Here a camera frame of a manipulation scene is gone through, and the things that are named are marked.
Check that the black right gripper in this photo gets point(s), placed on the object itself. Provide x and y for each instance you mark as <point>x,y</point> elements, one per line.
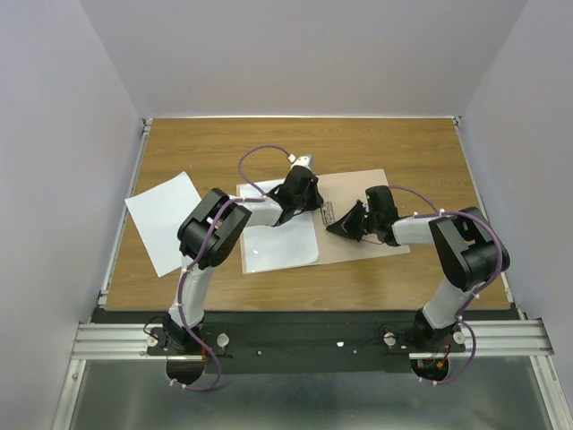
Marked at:
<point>346,225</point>

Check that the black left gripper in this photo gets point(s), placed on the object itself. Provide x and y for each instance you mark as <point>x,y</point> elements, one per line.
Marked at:
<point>316,202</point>

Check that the metal folder clip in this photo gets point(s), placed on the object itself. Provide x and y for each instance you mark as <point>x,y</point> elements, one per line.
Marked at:
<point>327,213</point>

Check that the beige file folder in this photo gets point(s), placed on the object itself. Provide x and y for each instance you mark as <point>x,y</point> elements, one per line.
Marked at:
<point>343,190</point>

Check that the white paper sheet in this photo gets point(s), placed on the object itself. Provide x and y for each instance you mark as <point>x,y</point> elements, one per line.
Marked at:
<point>265,248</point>
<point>158,214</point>

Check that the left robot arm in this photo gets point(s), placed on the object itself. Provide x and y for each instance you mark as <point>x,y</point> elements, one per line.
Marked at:
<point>209,235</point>

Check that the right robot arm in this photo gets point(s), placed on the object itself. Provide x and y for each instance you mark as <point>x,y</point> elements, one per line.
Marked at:
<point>470,252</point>

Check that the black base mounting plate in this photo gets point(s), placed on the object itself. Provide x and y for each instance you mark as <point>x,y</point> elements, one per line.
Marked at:
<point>260,342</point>

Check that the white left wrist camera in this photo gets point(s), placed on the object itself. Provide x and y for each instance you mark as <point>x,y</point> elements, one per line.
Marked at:
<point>304,161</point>

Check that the right aluminium frame rail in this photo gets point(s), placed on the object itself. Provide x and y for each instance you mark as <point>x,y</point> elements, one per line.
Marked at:
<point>517,338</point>

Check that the aluminium frame rail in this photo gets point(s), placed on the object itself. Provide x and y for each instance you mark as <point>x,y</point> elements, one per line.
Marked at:
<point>99,341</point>
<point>517,338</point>

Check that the left aluminium frame rail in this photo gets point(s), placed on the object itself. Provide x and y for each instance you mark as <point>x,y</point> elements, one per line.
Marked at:
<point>99,341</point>

